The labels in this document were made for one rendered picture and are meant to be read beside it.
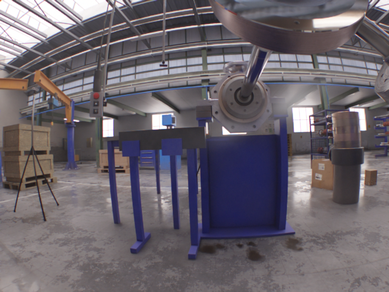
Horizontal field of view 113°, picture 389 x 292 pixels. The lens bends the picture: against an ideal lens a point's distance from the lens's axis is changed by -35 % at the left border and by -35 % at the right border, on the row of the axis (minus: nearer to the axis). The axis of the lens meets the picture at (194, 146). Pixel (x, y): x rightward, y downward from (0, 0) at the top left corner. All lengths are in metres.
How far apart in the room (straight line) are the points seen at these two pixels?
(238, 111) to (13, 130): 4.35
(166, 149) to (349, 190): 2.08
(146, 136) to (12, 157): 3.78
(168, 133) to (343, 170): 1.99
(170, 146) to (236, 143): 0.61
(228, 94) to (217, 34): 8.04
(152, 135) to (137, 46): 9.03
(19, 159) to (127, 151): 3.38
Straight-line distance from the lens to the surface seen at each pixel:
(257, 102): 1.44
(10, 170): 4.89
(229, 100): 1.42
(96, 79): 1.04
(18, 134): 4.56
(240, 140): 1.66
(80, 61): 12.16
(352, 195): 2.58
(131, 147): 1.40
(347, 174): 2.51
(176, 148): 1.29
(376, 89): 0.50
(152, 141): 1.35
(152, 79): 8.49
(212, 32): 9.50
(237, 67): 1.68
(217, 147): 1.66
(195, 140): 1.27
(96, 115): 0.99
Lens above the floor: 0.74
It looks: level
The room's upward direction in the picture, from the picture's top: 2 degrees counter-clockwise
